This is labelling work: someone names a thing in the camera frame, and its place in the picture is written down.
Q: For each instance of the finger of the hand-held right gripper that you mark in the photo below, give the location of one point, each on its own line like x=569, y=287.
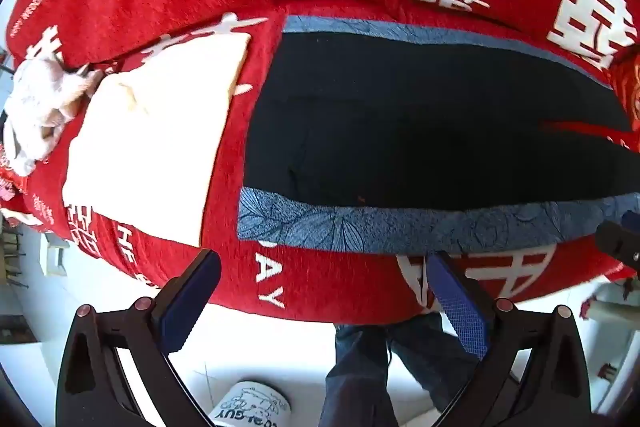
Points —
x=617, y=242

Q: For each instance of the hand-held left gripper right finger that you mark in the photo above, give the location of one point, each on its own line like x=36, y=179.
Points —
x=460, y=307

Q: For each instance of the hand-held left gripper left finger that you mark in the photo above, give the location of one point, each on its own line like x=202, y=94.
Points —
x=192, y=302

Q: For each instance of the person's legs in jeans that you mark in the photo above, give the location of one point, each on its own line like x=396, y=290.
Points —
x=360, y=372

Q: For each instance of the white box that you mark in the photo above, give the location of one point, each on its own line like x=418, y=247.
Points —
x=54, y=259

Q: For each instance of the red patterned pillow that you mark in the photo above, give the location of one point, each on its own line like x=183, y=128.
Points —
x=631, y=92

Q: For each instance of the white folded cloth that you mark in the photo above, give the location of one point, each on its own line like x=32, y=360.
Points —
x=150, y=147

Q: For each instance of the white fluffy crumpled cloth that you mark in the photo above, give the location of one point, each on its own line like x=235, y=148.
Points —
x=30, y=117

